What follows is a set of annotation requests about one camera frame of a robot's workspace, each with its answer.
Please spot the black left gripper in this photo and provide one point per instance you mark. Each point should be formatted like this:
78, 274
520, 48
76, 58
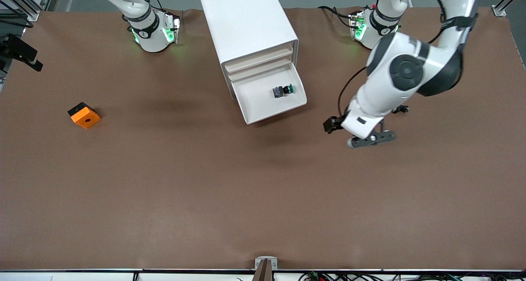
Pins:
331, 124

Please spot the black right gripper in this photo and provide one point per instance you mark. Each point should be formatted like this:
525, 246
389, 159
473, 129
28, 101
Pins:
14, 47

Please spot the green push button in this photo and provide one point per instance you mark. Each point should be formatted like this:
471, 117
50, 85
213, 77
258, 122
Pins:
279, 92

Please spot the white plastic drawer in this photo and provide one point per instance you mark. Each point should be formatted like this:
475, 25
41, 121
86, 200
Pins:
259, 104
259, 69
259, 59

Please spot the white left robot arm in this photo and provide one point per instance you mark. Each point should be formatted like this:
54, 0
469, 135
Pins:
402, 71

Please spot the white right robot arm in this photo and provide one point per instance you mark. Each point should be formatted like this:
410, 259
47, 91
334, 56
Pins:
150, 38

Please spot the white drawer cabinet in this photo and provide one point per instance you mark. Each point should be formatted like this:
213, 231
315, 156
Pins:
246, 22

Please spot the small black component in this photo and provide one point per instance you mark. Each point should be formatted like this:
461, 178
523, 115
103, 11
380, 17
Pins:
404, 108

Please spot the orange black block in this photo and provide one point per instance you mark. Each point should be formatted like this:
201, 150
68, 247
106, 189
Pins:
86, 118

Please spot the brown table mat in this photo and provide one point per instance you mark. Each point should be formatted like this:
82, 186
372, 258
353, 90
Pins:
263, 190

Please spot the aluminium frame profile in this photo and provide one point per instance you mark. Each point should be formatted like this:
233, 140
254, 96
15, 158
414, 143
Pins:
499, 12
33, 14

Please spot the grey mount bracket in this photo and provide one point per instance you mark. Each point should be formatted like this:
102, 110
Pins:
259, 259

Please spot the brown support post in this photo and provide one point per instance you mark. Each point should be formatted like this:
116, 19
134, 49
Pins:
264, 272

